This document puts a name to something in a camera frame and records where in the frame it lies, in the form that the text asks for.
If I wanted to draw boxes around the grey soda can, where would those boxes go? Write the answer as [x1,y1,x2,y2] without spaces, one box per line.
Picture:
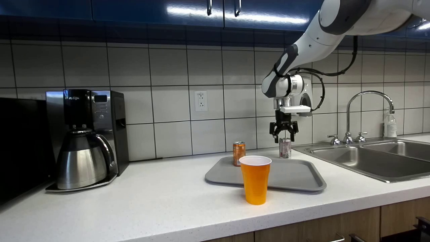
[278,139,292,159]

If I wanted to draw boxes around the orange soda can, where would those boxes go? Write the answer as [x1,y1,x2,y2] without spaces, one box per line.
[233,142,246,166]

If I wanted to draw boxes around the grey plastic tray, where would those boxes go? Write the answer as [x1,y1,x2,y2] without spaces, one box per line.
[205,156,327,194]

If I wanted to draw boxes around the chrome gooseneck faucet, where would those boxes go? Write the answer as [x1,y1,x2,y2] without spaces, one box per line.
[328,89,398,147]

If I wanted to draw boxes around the steel coffee carafe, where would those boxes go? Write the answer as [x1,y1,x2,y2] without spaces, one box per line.
[57,130,117,191]

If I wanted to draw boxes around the stainless steel double sink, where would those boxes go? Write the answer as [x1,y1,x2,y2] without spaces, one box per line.
[299,140,430,183]

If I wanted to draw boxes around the clear soap bottle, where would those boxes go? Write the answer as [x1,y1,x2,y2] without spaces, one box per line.
[385,113,398,139]

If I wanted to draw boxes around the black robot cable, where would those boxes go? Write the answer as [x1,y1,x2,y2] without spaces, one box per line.
[286,35,360,113]

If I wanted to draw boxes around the orange plastic cup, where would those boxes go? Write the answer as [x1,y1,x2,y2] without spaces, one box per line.
[239,155,272,205]

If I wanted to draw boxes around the white wall outlet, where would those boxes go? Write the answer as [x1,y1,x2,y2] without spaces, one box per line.
[195,92,207,112]

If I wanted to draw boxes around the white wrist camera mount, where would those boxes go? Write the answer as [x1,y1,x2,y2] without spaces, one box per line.
[278,105,312,115]

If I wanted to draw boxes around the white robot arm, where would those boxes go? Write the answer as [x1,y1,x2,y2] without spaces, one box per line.
[262,0,430,142]

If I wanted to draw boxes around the wooden lower cabinets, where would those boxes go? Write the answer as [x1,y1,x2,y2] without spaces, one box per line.
[207,198,430,242]

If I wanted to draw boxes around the black coffee maker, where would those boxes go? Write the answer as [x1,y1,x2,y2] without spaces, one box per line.
[46,89,129,193]

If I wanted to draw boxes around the blue upper cabinets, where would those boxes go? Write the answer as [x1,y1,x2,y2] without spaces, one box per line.
[0,0,430,43]

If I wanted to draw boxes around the black microwave oven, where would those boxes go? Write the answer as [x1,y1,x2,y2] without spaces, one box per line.
[0,99,55,206]

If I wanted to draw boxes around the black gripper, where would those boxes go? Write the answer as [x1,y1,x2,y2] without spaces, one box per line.
[269,111,299,143]

